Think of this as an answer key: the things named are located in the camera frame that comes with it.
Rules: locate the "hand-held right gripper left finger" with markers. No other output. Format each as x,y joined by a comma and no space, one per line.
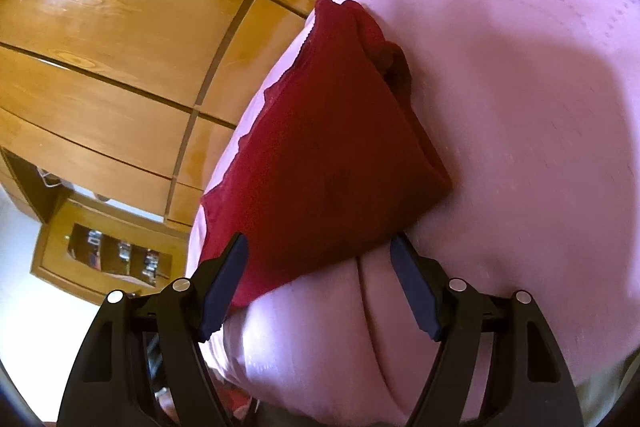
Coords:
225,287

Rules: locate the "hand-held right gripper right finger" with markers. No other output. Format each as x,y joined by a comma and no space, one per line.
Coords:
415,287

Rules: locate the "dark red long-sleeved dress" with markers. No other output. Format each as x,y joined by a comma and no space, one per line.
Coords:
325,177

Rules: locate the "row of small bottles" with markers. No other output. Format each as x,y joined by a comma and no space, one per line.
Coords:
122,254

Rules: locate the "wooden shelf unit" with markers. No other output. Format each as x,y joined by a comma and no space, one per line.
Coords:
55,257

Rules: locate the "pink quilted bedspread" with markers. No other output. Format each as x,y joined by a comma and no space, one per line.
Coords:
525,147

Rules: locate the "wooden wardrobe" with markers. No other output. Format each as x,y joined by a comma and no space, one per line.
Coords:
115,47

